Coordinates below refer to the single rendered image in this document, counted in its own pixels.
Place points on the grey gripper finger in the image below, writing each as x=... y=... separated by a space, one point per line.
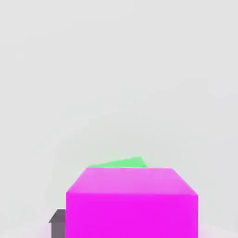
x=58 y=225

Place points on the small magenta cube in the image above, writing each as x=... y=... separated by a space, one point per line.
x=132 y=208

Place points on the small green cube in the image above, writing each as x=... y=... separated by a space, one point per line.
x=126 y=163

